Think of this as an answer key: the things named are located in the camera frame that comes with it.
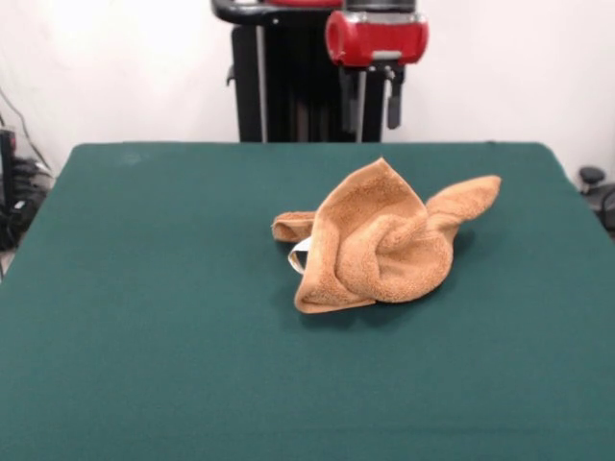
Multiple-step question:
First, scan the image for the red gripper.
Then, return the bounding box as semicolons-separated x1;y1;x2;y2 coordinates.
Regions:
325;10;430;132

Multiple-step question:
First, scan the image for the tan terry towel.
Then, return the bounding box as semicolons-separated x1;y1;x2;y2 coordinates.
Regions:
271;156;503;316

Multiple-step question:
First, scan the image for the dark green table cloth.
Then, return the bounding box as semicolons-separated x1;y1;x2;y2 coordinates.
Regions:
0;141;615;461

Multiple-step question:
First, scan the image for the black electronics box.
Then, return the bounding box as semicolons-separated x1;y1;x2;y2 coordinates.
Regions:
0;127;18;206

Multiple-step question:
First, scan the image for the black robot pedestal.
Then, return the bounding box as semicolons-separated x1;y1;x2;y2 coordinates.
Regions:
209;0;409;143

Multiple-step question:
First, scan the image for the grey cable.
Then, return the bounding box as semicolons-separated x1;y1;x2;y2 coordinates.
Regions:
0;88;49;169

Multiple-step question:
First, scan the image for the black cable bundle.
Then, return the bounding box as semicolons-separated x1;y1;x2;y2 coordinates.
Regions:
0;157;55;252

